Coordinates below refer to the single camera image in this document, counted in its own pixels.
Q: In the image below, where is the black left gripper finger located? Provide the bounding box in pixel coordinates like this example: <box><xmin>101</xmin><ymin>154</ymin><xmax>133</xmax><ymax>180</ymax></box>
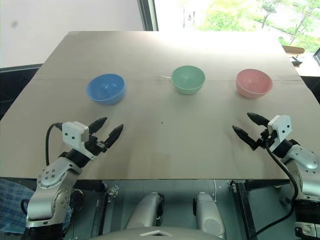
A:
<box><xmin>103</xmin><ymin>123</ymin><xmax>124</xmax><ymax>152</ymax></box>
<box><xmin>87</xmin><ymin>116</ymin><xmax>109</xmax><ymax>137</ymax></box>

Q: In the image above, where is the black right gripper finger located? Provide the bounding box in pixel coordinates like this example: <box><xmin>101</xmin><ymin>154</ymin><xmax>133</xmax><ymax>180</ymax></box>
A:
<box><xmin>232</xmin><ymin>125</ymin><xmax>257</xmax><ymax>152</ymax></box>
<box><xmin>246</xmin><ymin>112</ymin><xmax>270</xmax><ymax>130</ymax></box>

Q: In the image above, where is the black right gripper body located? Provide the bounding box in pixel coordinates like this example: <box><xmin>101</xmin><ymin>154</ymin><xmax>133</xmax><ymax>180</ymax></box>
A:
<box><xmin>251</xmin><ymin>129</ymin><xmax>274</xmax><ymax>152</ymax></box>

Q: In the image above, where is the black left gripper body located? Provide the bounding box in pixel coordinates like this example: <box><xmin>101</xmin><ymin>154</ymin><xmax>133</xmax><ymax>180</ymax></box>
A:
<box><xmin>84</xmin><ymin>134</ymin><xmax>107</xmax><ymax>158</ymax></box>

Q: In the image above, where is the red plastic bowl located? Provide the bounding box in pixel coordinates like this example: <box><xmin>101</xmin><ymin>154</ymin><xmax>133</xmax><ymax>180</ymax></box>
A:
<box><xmin>235</xmin><ymin>68</ymin><xmax>273</xmax><ymax>99</ymax></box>

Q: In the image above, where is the blue plastic bowl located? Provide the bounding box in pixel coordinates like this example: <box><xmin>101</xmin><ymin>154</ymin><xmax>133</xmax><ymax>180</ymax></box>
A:
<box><xmin>86</xmin><ymin>73</ymin><xmax>126</xmax><ymax>106</ymax></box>

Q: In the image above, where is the small black device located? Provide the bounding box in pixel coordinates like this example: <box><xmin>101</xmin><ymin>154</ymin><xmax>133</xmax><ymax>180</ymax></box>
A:
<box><xmin>287</xmin><ymin>55</ymin><xmax>305</xmax><ymax>67</ymax></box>

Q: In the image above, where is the black table leg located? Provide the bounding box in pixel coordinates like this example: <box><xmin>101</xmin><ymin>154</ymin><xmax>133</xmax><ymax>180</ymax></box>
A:
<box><xmin>231</xmin><ymin>180</ymin><xmax>258</xmax><ymax>240</ymax></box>

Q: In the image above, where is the wooden side table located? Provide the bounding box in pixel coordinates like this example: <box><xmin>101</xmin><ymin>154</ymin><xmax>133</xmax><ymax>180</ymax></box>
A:
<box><xmin>281</xmin><ymin>45</ymin><xmax>305</xmax><ymax>54</ymax></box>

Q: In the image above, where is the green plastic bowl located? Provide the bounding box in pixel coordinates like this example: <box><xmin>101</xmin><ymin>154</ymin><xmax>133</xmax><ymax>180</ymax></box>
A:
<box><xmin>171</xmin><ymin>65</ymin><xmax>206</xmax><ymax>96</ymax></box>

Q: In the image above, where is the silver left robot leg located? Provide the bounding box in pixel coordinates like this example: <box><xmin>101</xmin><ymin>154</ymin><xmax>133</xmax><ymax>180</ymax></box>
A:
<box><xmin>124</xmin><ymin>191</ymin><xmax>165</xmax><ymax>230</ymax></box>

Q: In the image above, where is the silver robot leg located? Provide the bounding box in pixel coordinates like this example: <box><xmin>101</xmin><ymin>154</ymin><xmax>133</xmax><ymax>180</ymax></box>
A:
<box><xmin>124</xmin><ymin>191</ymin><xmax>165</xmax><ymax>230</ymax></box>
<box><xmin>192</xmin><ymin>191</ymin><xmax>226</xmax><ymax>240</ymax></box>

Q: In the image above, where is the silver right robot leg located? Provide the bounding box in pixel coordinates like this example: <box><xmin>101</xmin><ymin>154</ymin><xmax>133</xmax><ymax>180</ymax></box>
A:
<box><xmin>192</xmin><ymin>191</ymin><xmax>226</xmax><ymax>240</ymax></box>

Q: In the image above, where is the black low cabinet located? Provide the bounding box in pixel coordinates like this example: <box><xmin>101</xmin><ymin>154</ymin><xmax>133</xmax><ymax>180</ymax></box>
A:
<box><xmin>0</xmin><ymin>63</ymin><xmax>43</xmax><ymax>121</ymax></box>

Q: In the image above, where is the blue checked cloth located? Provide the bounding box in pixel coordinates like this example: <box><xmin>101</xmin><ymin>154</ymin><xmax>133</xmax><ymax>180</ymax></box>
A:
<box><xmin>0</xmin><ymin>178</ymin><xmax>35</xmax><ymax>236</ymax></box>

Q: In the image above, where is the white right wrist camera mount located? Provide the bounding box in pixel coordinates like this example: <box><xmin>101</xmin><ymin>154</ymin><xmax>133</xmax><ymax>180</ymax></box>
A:
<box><xmin>267</xmin><ymin>114</ymin><xmax>292</xmax><ymax>153</ymax></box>

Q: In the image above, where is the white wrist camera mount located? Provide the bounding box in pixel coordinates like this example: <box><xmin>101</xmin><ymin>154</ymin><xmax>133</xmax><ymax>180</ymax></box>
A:
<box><xmin>61</xmin><ymin>121</ymin><xmax>98</xmax><ymax>161</ymax></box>
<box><xmin>267</xmin><ymin>114</ymin><xmax>292</xmax><ymax>153</ymax></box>

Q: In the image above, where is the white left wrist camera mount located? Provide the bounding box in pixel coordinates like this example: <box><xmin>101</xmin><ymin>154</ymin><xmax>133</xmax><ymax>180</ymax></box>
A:
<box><xmin>61</xmin><ymin>121</ymin><xmax>98</xmax><ymax>161</ymax></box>

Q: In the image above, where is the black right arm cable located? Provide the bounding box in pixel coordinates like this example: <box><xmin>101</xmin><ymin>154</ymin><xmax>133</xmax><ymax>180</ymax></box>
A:
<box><xmin>252</xmin><ymin>134</ymin><xmax>300</xmax><ymax>240</ymax></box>

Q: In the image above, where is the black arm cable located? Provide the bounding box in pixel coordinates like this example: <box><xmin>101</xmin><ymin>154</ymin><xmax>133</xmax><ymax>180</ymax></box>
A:
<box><xmin>45</xmin><ymin>122</ymin><xmax>63</xmax><ymax>166</ymax></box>
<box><xmin>252</xmin><ymin>134</ymin><xmax>300</xmax><ymax>240</ymax></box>

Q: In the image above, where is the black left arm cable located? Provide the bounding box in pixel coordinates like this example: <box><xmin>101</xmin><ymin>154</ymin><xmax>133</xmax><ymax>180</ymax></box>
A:
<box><xmin>45</xmin><ymin>122</ymin><xmax>63</xmax><ymax>166</ymax></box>

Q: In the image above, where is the black window frame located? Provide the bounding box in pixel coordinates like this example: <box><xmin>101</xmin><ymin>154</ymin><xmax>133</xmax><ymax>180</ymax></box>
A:
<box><xmin>137</xmin><ymin>0</ymin><xmax>160</xmax><ymax>32</ymax></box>

